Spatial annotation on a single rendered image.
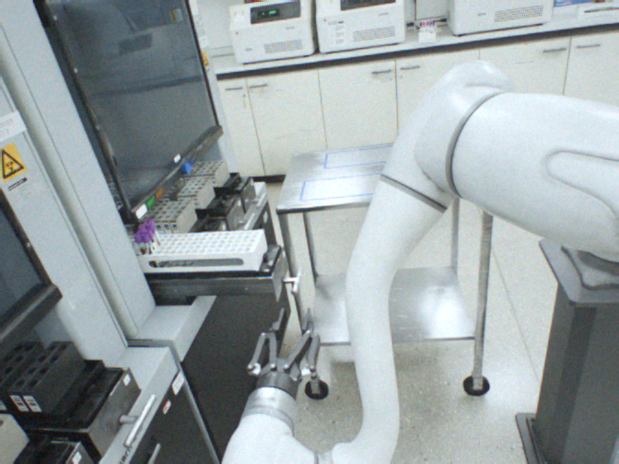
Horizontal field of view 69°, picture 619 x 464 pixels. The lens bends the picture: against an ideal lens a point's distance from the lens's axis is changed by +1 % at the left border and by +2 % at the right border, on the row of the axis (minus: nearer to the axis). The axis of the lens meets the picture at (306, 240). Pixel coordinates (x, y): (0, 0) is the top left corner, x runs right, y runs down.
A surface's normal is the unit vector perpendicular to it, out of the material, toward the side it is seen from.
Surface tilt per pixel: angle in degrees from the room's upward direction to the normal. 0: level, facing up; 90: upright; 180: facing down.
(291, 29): 90
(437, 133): 54
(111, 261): 90
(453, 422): 0
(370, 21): 90
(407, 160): 59
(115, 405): 90
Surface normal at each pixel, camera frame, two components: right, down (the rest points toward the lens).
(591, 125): -0.43, -0.54
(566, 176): -0.73, 0.02
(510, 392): -0.15, -0.85
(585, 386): -0.16, 0.52
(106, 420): 0.98, -0.04
